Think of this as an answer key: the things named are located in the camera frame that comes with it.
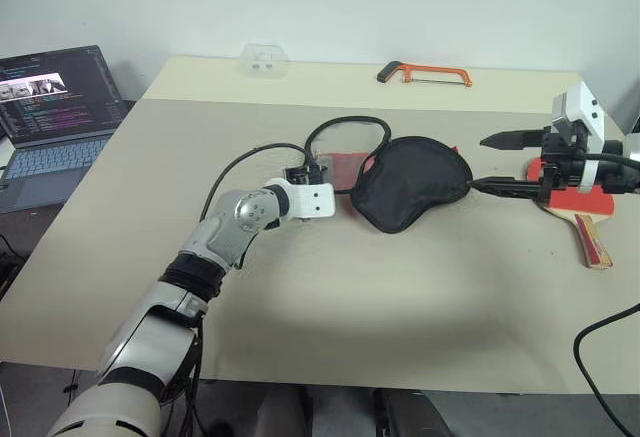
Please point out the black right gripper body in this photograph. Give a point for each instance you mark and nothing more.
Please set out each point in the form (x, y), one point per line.
(562, 167)

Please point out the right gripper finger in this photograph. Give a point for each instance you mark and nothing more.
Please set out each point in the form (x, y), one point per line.
(515, 187)
(510, 140)

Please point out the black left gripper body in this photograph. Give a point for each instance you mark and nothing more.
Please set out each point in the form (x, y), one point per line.
(305, 173)

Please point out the red table tennis paddle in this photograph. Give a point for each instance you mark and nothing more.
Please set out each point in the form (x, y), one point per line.
(582, 202)

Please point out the red and black paddle case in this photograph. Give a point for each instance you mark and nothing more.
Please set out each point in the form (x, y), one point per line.
(410, 182)

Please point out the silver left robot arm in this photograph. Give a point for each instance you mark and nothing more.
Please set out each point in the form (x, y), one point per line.
(150, 332)

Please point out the orange hacksaw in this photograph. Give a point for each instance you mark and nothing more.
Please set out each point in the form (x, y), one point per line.
(430, 69)

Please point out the grey beige table mat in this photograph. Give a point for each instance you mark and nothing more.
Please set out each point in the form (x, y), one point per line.
(350, 282)

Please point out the open grey laptop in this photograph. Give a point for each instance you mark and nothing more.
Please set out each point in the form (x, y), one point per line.
(55, 157)

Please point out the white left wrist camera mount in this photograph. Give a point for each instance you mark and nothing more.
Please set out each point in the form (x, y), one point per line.
(315, 199)

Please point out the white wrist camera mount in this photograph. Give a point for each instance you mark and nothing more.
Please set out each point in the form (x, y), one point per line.
(582, 102)
(315, 199)

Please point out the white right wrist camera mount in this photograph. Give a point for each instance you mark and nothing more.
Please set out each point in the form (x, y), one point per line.
(582, 102)

